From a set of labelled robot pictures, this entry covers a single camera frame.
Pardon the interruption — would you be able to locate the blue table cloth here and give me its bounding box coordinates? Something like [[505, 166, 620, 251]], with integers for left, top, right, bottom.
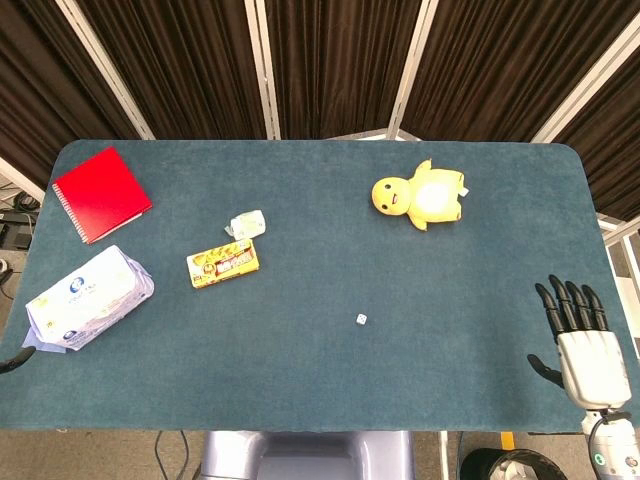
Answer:
[[0, 138, 640, 433]]

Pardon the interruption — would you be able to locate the yellow snack box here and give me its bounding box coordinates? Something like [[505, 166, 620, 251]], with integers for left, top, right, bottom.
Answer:
[[186, 237, 261, 290]]

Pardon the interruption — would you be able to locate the small clear wrapped packet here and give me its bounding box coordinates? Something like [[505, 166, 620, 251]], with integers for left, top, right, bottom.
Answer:
[[223, 208, 267, 239]]

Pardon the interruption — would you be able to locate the red spiral notebook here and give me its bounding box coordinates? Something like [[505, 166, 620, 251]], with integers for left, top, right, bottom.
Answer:
[[51, 146, 154, 246]]

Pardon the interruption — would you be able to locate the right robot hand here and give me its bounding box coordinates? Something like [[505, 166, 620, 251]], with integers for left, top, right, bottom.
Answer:
[[526, 274, 633, 412]]

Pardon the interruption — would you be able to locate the black waste bin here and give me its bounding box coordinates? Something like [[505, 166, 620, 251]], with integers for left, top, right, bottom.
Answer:
[[460, 447, 551, 480]]

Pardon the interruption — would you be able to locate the white partition frame post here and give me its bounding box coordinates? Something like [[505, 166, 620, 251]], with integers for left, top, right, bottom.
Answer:
[[54, 0, 156, 141], [243, 0, 282, 141], [529, 9, 640, 144], [384, 0, 441, 141]]

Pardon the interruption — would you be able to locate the white wet wipes pack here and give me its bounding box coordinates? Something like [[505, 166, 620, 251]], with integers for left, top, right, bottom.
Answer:
[[21, 244, 156, 354]]

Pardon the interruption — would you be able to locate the dark brown curtain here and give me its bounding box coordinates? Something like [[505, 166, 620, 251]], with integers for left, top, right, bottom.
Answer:
[[0, 0, 640, 221]]

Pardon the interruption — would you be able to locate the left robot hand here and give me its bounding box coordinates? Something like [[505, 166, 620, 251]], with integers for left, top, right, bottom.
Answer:
[[0, 345, 37, 376]]

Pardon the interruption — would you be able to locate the yellow plush toy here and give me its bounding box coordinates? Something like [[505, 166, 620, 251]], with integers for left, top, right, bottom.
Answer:
[[370, 158, 471, 233]]

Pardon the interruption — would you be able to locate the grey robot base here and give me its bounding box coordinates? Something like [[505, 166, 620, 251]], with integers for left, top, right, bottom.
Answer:
[[197, 430, 416, 480]]

